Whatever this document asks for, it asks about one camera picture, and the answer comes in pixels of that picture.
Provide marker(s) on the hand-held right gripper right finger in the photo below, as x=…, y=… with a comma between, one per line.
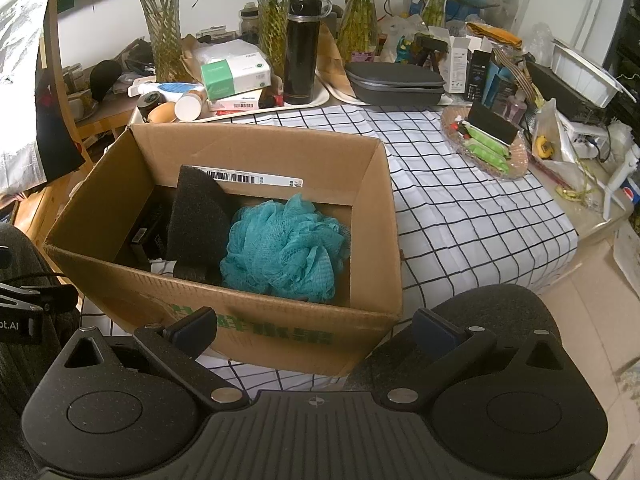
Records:
x=432, y=332

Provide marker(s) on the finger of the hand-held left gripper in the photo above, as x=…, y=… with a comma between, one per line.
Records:
x=60, y=300

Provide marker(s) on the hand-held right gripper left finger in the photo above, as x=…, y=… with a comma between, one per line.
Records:
x=195, y=332

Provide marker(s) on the brown cardboard box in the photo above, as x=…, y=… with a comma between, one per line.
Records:
x=250, y=320

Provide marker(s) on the black small box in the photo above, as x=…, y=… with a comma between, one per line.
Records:
x=150, y=240

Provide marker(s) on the black foam sponge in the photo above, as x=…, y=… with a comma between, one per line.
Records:
x=195, y=225

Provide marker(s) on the teal mesh bath pouf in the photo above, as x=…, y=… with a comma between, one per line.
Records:
x=280, y=250

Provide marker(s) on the black white checked cloth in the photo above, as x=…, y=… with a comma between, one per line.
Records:
x=450, y=200

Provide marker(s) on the wooden side table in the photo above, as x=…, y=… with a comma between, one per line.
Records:
x=100, y=125

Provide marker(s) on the green snack packet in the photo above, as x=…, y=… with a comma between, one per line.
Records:
x=477, y=140
x=492, y=158

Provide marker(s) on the oval glass dish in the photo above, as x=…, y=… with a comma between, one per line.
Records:
x=517, y=157

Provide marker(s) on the tan oval case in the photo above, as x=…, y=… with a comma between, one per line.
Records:
x=162, y=112

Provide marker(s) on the yellow tape measure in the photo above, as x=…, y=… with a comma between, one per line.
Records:
x=542, y=146

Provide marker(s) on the black box on dish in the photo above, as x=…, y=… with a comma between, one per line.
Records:
x=492, y=122

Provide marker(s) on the silver black light reflector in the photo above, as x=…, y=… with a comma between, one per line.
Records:
x=20, y=85

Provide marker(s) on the white capped bottle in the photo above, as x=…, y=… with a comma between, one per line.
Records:
x=187, y=107

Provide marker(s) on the black round object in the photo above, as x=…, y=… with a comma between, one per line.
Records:
x=105, y=77

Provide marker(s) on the white red flat box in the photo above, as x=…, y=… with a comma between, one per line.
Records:
x=240, y=104

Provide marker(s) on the pink small bottle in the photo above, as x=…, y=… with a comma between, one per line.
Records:
x=515, y=108

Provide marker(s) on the white blue spray bottle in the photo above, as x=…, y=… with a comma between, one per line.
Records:
x=172, y=89

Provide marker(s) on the white small stand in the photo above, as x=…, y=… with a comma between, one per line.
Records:
x=620, y=175

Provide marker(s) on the grey zip case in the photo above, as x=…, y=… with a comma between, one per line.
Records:
x=395, y=85

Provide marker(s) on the blue tall carton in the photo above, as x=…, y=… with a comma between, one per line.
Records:
x=497, y=85

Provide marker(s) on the white flat plate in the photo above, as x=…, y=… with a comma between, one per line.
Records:
x=340, y=92

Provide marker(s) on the green white tissue pack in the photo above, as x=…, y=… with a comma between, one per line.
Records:
x=235, y=77

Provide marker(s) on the black tall carton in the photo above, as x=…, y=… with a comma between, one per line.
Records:
x=477, y=75

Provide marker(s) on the black flat box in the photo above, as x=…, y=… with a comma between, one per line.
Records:
x=555, y=92

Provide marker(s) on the white tall carton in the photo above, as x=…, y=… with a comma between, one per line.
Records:
x=457, y=62

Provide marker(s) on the black mini tripod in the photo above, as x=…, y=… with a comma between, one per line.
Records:
x=430, y=47

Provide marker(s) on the brown paper bag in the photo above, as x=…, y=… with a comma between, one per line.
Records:
x=330, y=60

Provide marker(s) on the black thermos bottle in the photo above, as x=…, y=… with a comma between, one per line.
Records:
x=300, y=60

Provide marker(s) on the white plastic food container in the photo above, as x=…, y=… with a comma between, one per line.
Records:
x=585, y=75

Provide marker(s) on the yellow folded cloth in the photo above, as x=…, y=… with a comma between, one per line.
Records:
x=492, y=32

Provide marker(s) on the dark glass jar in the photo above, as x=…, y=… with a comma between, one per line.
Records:
x=249, y=22

